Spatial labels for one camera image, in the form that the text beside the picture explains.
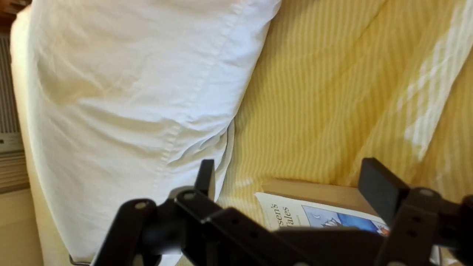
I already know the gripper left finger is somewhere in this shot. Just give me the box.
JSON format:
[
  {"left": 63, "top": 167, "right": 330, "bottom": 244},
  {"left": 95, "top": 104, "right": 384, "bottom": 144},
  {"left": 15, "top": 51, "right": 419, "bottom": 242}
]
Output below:
[{"left": 92, "top": 159, "right": 308, "bottom": 266}]

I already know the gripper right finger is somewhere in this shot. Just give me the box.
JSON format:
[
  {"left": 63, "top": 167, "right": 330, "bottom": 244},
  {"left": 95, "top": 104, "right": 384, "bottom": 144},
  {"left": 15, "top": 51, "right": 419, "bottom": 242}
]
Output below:
[{"left": 358, "top": 157, "right": 473, "bottom": 266}]

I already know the paperback book with blue picture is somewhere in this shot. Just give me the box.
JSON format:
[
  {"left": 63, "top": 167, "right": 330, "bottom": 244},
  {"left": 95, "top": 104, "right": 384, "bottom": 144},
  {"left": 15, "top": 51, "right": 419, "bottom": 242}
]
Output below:
[{"left": 255, "top": 178, "right": 459, "bottom": 266}]

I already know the white pillow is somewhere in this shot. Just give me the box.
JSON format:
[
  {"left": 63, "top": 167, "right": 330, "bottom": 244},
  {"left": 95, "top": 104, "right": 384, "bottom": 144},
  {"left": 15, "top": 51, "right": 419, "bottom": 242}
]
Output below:
[{"left": 22, "top": 0, "right": 283, "bottom": 266}]

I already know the yellow striped bed cover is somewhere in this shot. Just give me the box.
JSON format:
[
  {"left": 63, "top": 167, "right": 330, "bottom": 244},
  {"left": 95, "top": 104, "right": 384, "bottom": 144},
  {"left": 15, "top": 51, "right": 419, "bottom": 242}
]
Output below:
[{"left": 177, "top": 0, "right": 473, "bottom": 266}]

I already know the cream mattress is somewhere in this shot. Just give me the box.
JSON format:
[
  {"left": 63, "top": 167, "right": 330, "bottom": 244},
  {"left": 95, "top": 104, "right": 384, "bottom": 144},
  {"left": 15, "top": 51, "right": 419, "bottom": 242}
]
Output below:
[{"left": 10, "top": 6, "right": 74, "bottom": 266}]

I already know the brown wooden headboard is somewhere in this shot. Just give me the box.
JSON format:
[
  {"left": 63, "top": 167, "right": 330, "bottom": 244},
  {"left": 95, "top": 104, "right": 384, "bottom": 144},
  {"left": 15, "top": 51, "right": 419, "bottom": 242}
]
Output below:
[{"left": 0, "top": 0, "right": 33, "bottom": 33}]

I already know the wall air conditioning unit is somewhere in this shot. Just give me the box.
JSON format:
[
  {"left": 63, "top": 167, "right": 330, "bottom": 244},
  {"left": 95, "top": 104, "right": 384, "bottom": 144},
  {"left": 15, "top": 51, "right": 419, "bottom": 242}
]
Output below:
[{"left": 0, "top": 33, "right": 31, "bottom": 195}]

